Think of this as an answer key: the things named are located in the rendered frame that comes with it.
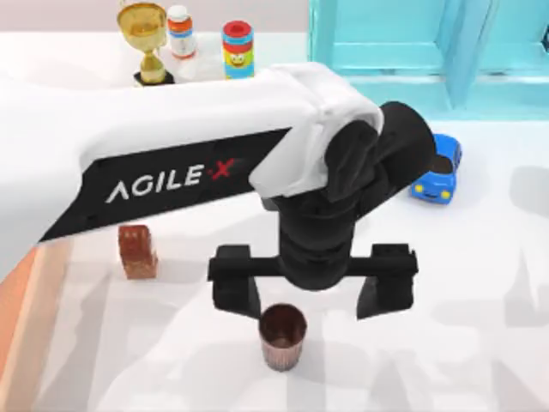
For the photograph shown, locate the blue toy car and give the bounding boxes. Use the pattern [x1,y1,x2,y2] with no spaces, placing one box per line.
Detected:
[407,133,463,203]

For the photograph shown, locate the white bottle with orange label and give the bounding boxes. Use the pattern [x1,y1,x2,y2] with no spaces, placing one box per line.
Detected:
[166,4,198,60]

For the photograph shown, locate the brown bread block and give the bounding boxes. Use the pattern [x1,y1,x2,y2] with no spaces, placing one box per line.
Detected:
[118,223,159,281]

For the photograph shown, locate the shallow salmon-coloured box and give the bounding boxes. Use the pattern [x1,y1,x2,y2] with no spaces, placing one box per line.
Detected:
[0,238,76,412]

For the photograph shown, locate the light blue rack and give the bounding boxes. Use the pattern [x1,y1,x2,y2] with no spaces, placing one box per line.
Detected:
[306,0,549,113]

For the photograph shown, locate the gold trophy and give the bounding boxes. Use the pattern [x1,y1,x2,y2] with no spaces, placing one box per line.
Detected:
[116,1,176,88]

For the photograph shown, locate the brown cup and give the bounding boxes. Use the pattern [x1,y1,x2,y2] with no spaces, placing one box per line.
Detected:
[258,303,309,373]

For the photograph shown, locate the stack of coloured rings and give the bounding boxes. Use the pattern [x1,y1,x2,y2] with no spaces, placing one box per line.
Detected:
[220,21,256,81]

